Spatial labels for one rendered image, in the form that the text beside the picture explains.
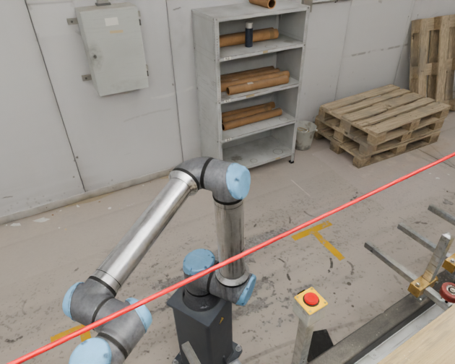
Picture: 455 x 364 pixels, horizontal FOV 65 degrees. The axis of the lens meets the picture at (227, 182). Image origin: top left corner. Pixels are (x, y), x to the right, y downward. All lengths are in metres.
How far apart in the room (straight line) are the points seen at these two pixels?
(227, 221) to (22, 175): 2.45
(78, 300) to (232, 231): 0.59
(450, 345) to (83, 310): 1.23
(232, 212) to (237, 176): 0.16
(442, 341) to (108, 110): 2.81
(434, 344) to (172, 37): 2.79
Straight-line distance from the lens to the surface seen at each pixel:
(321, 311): 1.14
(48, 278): 3.06
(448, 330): 1.62
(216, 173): 1.21
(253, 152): 3.84
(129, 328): 0.95
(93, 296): 1.02
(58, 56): 3.13
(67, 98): 3.22
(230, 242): 1.39
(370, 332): 1.75
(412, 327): 1.94
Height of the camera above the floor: 2.11
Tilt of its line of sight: 36 degrees down
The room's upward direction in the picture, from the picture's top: 1 degrees counter-clockwise
